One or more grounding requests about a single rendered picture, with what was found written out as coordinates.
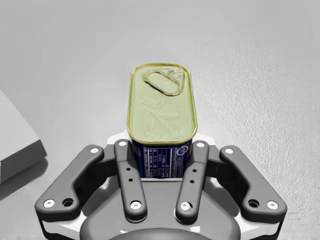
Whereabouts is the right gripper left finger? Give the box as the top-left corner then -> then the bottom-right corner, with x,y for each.
34,130 -> 149,222

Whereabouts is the green and blue rectangular can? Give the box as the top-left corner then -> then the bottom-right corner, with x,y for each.
128,62 -> 199,180

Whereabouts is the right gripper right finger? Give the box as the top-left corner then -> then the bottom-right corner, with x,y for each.
174,133 -> 287,223

